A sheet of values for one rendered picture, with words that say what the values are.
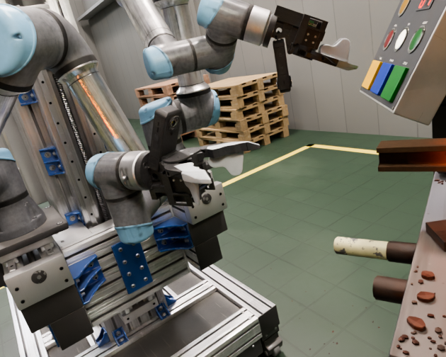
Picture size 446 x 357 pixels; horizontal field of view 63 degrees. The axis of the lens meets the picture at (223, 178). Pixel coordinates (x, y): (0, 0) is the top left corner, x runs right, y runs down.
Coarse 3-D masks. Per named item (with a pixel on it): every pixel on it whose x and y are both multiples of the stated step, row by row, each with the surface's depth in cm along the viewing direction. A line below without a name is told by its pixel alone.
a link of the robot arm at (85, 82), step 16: (80, 48) 77; (64, 64) 76; (80, 64) 77; (96, 64) 81; (64, 80) 78; (80, 80) 78; (96, 80) 80; (80, 96) 79; (96, 96) 79; (112, 96) 82; (96, 112) 80; (112, 112) 81; (96, 128) 82; (112, 128) 81; (128, 128) 83; (112, 144) 82; (128, 144) 82
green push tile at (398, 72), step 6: (396, 66) 81; (396, 72) 80; (402, 72) 76; (390, 78) 82; (396, 78) 79; (402, 78) 76; (390, 84) 81; (396, 84) 77; (384, 90) 83; (390, 90) 80; (396, 90) 77; (384, 96) 82; (390, 96) 79; (390, 102) 79
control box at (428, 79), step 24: (408, 0) 90; (432, 0) 75; (408, 24) 85; (432, 24) 72; (384, 48) 96; (408, 48) 79; (432, 48) 71; (408, 72) 75; (432, 72) 72; (408, 96) 75; (432, 96) 74
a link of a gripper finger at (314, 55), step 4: (300, 52) 79; (304, 52) 78; (308, 52) 77; (312, 52) 77; (316, 52) 76; (304, 56) 77; (308, 56) 77; (312, 56) 77; (316, 56) 76; (320, 56) 76; (324, 56) 77; (328, 56) 77; (320, 60) 77; (324, 60) 77; (328, 60) 77; (332, 60) 78; (336, 60) 78; (332, 64) 78; (336, 64) 78
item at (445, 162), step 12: (384, 144) 43; (396, 144) 43; (408, 144) 42; (420, 144) 41; (432, 144) 40; (444, 144) 39; (384, 156) 44; (396, 156) 43; (408, 156) 42; (420, 156) 42; (432, 156) 41; (444, 156) 40; (384, 168) 43; (396, 168) 43; (408, 168) 42; (420, 168) 41; (432, 168) 41; (444, 168) 40
